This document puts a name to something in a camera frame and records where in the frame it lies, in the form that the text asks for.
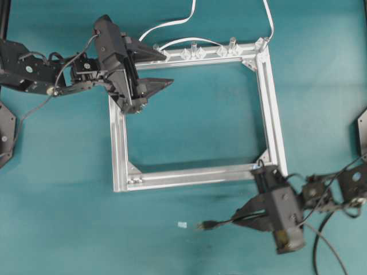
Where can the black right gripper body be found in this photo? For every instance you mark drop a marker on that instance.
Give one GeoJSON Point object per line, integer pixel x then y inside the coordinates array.
{"type": "Point", "coordinates": [282, 207]}

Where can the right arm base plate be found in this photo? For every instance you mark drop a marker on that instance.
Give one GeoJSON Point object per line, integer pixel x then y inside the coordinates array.
{"type": "Point", "coordinates": [361, 126]}

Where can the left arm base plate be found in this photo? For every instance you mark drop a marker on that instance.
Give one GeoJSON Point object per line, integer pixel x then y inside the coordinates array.
{"type": "Point", "coordinates": [8, 123]}

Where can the middle aluminium post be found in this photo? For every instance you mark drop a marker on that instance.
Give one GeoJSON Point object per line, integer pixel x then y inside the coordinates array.
{"type": "Point", "coordinates": [193, 50]}

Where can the corner aluminium post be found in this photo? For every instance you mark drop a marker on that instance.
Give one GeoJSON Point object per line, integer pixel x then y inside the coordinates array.
{"type": "Point", "coordinates": [261, 44]}

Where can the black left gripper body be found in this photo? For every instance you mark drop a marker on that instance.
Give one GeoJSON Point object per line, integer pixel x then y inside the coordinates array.
{"type": "Point", "coordinates": [115, 60]}

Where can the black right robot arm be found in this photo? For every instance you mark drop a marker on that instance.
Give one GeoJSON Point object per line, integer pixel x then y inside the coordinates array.
{"type": "Point", "coordinates": [326, 193]}

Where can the small clear tape piece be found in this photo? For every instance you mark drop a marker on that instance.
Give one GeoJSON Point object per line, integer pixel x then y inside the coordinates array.
{"type": "Point", "coordinates": [182, 225]}

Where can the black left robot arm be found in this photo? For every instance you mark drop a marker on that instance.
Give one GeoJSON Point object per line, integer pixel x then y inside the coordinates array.
{"type": "Point", "coordinates": [26, 71]}

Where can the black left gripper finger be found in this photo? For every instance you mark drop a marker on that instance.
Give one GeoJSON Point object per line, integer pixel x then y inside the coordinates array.
{"type": "Point", "coordinates": [148, 87]}
{"type": "Point", "coordinates": [141, 52]}

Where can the aluminium extrusion frame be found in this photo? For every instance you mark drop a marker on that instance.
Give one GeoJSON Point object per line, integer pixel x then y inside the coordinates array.
{"type": "Point", "coordinates": [126, 177]}

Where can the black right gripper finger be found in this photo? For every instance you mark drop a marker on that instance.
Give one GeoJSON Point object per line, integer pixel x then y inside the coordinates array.
{"type": "Point", "coordinates": [255, 205]}
{"type": "Point", "coordinates": [260, 222]}

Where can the short aluminium post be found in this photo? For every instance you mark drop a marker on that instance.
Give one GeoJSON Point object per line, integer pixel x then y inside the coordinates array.
{"type": "Point", "coordinates": [232, 46]}

